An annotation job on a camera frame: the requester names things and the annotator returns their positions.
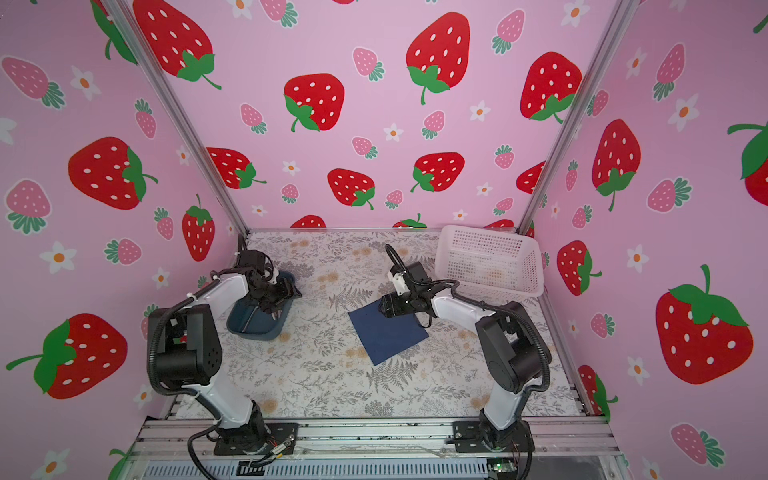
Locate aluminium corner post right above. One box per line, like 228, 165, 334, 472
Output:
516, 0, 640, 235

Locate blue paper napkin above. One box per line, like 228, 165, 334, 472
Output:
348, 299, 429, 366

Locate white plastic basket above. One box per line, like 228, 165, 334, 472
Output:
434, 225, 544, 303

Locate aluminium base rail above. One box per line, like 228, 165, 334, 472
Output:
128, 416, 628, 480

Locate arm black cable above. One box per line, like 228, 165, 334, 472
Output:
146, 293, 199, 397
383, 244, 552, 394

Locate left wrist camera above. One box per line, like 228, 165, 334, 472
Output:
235, 250, 275, 279

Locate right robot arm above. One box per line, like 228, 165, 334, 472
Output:
379, 291, 552, 451

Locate dark teal plastic bin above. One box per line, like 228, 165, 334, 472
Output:
226, 293, 294, 341

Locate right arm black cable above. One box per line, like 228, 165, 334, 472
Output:
383, 244, 552, 394

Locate aluminium corner post left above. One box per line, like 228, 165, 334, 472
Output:
104, 0, 249, 237

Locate aluminium corner post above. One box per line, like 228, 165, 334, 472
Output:
516, 0, 640, 235
104, 0, 249, 237

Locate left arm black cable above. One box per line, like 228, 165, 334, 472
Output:
146, 293, 199, 397

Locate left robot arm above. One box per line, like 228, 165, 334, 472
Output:
147, 268, 301, 455

